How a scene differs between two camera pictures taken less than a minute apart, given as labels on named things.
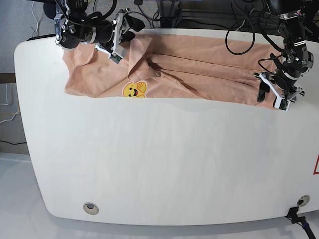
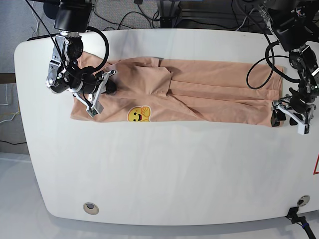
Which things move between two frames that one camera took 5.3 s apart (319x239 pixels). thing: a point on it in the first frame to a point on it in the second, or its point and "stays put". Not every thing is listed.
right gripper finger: [135, 23] to [110, 86]
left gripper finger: [263, 88] to [277, 116]
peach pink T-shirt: [208, 67] to [153, 89]
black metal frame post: [170, 13] stays put
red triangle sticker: [315, 172] stays put
